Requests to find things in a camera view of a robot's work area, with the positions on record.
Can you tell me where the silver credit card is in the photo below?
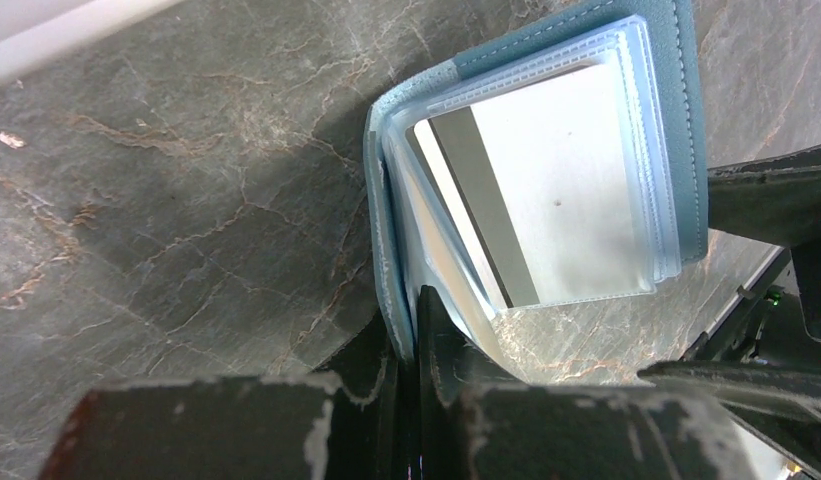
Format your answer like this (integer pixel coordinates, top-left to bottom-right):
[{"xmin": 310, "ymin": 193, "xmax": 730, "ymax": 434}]
[{"xmin": 405, "ymin": 64, "xmax": 655, "ymax": 310}]

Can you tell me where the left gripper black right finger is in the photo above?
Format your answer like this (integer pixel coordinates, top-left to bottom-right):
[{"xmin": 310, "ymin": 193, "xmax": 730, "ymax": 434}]
[{"xmin": 416, "ymin": 286, "xmax": 755, "ymax": 479}]

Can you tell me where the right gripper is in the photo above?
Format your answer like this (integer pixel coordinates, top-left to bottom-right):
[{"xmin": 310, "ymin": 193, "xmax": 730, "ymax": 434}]
[{"xmin": 638, "ymin": 144, "xmax": 821, "ymax": 479}]

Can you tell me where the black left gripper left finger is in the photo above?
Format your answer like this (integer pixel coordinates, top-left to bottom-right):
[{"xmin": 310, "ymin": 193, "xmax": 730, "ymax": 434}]
[{"xmin": 40, "ymin": 316, "xmax": 400, "ymax": 479}]

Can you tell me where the blue card holder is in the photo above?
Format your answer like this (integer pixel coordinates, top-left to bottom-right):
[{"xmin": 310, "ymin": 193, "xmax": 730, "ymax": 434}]
[{"xmin": 363, "ymin": 1, "xmax": 708, "ymax": 362}]

